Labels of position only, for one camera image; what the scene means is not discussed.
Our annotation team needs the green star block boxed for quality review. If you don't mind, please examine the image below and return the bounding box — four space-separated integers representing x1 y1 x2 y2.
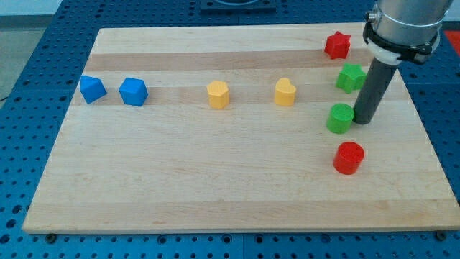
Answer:
336 63 367 94

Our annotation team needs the red cylinder block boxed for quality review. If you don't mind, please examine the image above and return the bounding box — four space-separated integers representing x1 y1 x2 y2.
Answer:
333 142 365 175

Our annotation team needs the red star block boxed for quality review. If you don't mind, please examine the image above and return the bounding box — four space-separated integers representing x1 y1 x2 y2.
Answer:
324 31 351 59

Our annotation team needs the blue cube block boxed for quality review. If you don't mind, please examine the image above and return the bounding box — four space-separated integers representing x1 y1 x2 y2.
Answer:
119 78 148 106

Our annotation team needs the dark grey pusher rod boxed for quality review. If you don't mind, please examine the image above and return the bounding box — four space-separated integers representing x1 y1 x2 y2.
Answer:
353 58 397 124

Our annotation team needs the yellow hexagon block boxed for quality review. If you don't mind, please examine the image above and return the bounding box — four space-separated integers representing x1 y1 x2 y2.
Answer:
207 81 230 109

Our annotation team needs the yellow heart block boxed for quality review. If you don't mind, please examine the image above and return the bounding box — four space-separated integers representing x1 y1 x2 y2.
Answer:
274 78 297 106

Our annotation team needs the wooden board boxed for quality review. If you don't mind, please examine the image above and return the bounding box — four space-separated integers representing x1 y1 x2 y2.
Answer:
22 23 459 234

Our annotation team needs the blue pentagon block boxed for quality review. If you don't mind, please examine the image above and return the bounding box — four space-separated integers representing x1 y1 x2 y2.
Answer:
80 76 107 104

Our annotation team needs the black clamp ring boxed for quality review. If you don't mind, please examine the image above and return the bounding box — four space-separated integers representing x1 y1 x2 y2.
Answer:
362 22 440 65

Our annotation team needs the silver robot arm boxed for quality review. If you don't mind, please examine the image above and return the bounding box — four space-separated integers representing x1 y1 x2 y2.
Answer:
363 0 453 65

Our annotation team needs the green cylinder block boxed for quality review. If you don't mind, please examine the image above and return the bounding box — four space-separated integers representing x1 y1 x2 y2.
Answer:
326 103 354 134

